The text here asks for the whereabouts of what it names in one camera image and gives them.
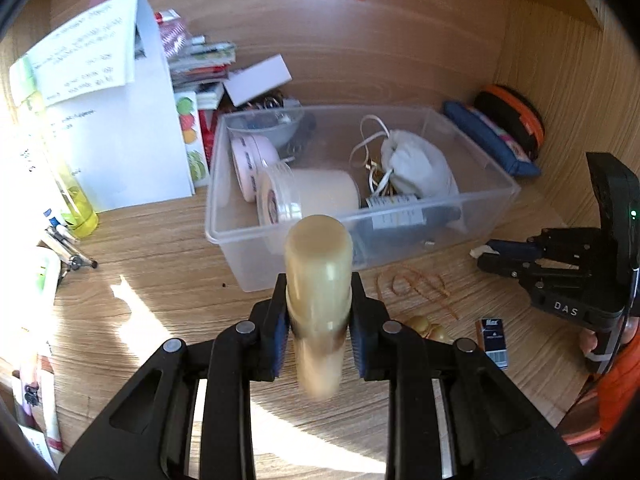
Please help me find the white pink paper packet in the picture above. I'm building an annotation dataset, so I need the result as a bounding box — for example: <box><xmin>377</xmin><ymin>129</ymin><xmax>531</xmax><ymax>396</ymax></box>
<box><xmin>14</xmin><ymin>342</ymin><xmax>65</xmax><ymax>462</ymax></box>

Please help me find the pink white tape roll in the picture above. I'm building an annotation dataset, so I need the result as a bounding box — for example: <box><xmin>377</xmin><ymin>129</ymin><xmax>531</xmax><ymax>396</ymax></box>
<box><xmin>230</xmin><ymin>135</ymin><xmax>281</xmax><ymax>204</ymax></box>

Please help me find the bunch of keys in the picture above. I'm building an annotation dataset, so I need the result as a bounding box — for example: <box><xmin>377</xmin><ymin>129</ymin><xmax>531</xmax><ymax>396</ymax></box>
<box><xmin>240</xmin><ymin>90</ymin><xmax>303</xmax><ymax>112</ymax></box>

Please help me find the yellow clear bottle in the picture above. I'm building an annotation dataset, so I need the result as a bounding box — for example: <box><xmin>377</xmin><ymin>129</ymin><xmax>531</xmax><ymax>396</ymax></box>
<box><xmin>10</xmin><ymin>55</ymin><xmax>100</xmax><ymax>239</ymax></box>

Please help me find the person's right hand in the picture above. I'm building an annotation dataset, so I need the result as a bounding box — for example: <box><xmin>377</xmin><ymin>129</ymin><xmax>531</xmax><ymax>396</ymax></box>
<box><xmin>579</xmin><ymin>316</ymin><xmax>640</xmax><ymax>360</ymax></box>

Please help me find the white cardboard box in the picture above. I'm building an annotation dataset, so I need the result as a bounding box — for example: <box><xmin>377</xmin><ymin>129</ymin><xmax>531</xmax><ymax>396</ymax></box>
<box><xmin>222</xmin><ymin>55</ymin><xmax>293</xmax><ymax>107</ymax></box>

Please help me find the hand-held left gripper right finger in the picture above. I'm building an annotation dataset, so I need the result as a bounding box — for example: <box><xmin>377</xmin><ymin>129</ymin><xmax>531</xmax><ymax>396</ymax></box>
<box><xmin>348</xmin><ymin>271</ymin><xmax>585</xmax><ymax>480</ymax></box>

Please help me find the white cloth pouch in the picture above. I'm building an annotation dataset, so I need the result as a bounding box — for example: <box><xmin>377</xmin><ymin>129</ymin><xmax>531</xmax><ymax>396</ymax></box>
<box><xmin>350</xmin><ymin>115</ymin><xmax>462</xmax><ymax>201</ymax></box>

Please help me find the tan lumpy figurine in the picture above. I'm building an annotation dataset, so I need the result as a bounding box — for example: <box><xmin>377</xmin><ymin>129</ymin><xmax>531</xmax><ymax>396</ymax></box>
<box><xmin>404</xmin><ymin>315</ymin><xmax>447</xmax><ymax>345</ymax></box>

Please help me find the white green tube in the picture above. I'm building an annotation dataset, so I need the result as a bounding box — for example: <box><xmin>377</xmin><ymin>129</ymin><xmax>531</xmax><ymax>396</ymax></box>
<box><xmin>27</xmin><ymin>246</ymin><xmax>63</xmax><ymax>312</ymax></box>

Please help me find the person's right forearm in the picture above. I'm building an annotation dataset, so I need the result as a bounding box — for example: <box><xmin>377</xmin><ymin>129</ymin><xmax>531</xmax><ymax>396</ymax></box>
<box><xmin>557</xmin><ymin>355</ymin><xmax>640</xmax><ymax>450</ymax></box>

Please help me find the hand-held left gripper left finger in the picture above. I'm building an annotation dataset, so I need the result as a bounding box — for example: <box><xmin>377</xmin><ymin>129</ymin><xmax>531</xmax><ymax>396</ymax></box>
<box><xmin>57</xmin><ymin>272</ymin><xmax>292</xmax><ymax>480</ymax></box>

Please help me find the tangle of rubber bands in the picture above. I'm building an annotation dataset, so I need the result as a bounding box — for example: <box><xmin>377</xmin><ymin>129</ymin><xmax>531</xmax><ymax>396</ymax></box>
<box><xmin>375</xmin><ymin>266</ymin><xmax>462</xmax><ymax>322</ymax></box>

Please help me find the cream cylindrical bottle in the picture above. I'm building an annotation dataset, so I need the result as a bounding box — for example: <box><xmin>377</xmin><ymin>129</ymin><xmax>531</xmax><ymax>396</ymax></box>
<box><xmin>282</xmin><ymin>214</ymin><xmax>356</xmax><ymax>402</ymax></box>

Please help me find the stack of booklets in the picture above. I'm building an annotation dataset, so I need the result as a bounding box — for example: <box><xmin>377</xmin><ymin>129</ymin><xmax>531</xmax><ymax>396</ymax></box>
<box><xmin>154</xmin><ymin>9</ymin><xmax>238</xmax><ymax>92</ymax></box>

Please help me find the white marker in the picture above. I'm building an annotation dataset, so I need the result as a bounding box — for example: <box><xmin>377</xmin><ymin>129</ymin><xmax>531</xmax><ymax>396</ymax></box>
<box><xmin>41</xmin><ymin>207</ymin><xmax>82</xmax><ymax>248</ymax></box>

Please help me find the blue zip pouch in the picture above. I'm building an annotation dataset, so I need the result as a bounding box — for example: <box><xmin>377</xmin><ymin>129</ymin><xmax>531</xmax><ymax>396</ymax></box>
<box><xmin>442</xmin><ymin>100</ymin><xmax>544</xmax><ymax>179</ymax></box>

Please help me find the wide tape roll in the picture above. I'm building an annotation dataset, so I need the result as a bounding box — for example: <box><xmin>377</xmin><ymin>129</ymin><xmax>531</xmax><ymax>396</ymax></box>
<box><xmin>256</xmin><ymin>162</ymin><xmax>362</xmax><ymax>227</ymax></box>

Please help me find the small black box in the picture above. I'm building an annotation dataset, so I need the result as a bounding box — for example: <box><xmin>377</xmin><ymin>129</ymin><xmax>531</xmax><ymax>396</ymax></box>
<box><xmin>476</xmin><ymin>317</ymin><xmax>510</xmax><ymax>372</ymax></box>

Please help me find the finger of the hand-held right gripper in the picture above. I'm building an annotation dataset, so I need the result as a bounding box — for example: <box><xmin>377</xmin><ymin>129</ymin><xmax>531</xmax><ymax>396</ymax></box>
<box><xmin>486</xmin><ymin>236</ymin><xmax>547</xmax><ymax>257</ymax></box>
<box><xmin>476</xmin><ymin>252</ymin><xmax>552</xmax><ymax>282</ymax></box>

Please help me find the clear plastic container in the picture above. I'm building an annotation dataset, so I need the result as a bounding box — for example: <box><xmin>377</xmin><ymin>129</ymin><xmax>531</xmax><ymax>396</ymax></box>
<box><xmin>204</xmin><ymin>104</ymin><xmax>522</xmax><ymax>294</ymax></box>

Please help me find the fruit print booklet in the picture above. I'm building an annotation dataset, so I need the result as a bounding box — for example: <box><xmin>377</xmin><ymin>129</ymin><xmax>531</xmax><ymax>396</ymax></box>
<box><xmin>174</xmin><ymin>89</ymin><xmax>212</xmax><ymax>188</ymax></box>

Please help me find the white folded paper sheet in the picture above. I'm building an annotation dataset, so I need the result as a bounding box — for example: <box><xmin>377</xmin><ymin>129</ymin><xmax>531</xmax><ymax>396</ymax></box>
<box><xmin>10</xmin><ymin>0</ymin><xmax>197</xmax><ymax>213</ymax></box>

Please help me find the dark glass bottle white label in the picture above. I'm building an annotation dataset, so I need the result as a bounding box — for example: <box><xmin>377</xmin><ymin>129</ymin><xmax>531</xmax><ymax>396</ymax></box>
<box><xmin>357</xmin><ymin>194</ymin><xmax>463</xmax><ymax>248</ymax></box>

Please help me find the orange black round case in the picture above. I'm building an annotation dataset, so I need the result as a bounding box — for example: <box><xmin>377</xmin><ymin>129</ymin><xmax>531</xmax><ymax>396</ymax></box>
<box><xmin>472</xmin><ymin>84</ymin><xmax>546</xmax><ymax>162</ymax></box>

